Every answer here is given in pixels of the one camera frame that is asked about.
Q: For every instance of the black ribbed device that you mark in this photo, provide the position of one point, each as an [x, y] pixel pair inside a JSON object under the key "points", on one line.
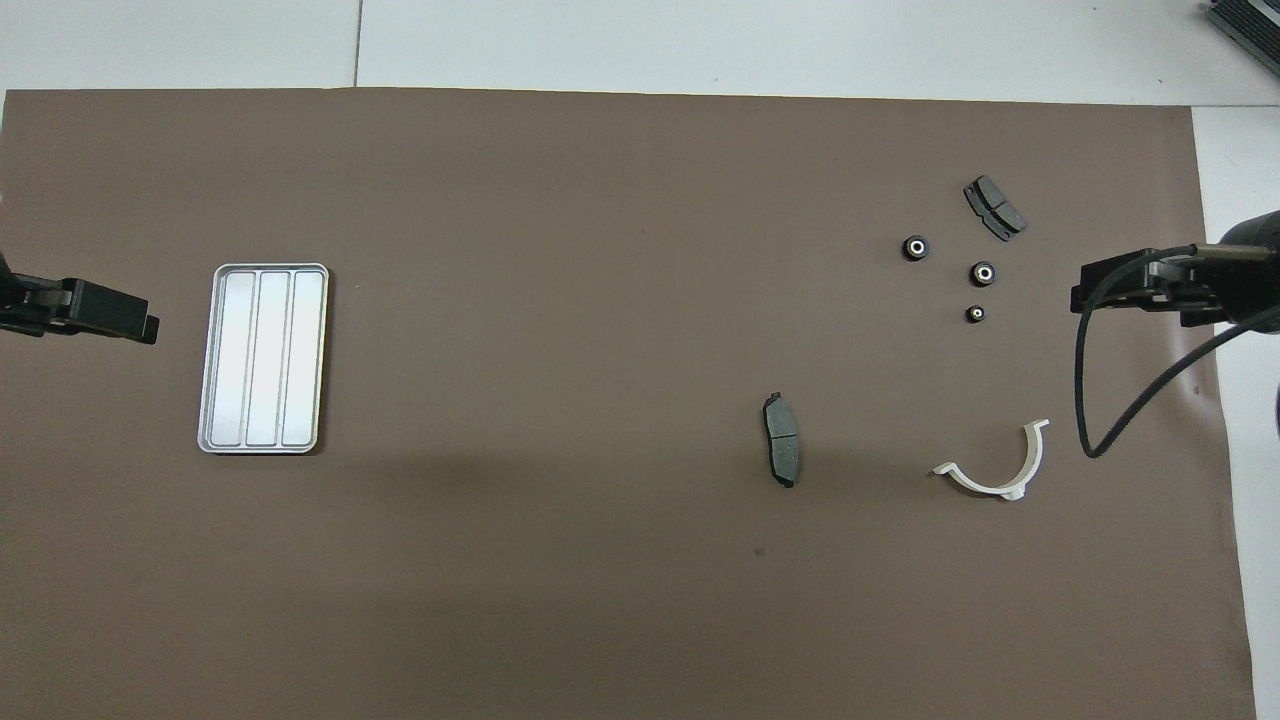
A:
{"points": [[1250, 30]]}

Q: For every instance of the small black bearing gear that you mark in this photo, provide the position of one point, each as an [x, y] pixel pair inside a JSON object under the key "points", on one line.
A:
{"points": [[976, 314]]}

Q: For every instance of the large black bearing gear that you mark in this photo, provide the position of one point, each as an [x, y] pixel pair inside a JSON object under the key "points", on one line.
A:
{"points": [[915, 249], [983, 273]]}

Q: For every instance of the stacked dark brake pads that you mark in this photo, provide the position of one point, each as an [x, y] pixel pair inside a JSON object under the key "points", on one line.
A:
{"points": [[1000, 210]]}

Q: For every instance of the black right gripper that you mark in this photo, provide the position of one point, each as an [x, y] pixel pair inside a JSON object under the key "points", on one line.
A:
{"points": [[1245, 285]]}

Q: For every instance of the silver metal tray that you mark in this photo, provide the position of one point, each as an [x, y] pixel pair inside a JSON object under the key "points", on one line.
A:
{"points": [[262, 360]]}

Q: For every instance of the brown paper table mat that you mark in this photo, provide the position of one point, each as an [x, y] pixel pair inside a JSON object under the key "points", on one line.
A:
{"points": [[600, 300]]}

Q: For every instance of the single gray brake pad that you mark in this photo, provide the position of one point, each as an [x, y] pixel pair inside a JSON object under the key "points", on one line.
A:
{"points": [[783, 445]]}

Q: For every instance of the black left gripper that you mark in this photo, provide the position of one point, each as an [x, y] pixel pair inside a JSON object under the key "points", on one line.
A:
{"points": [[30, 310]]}

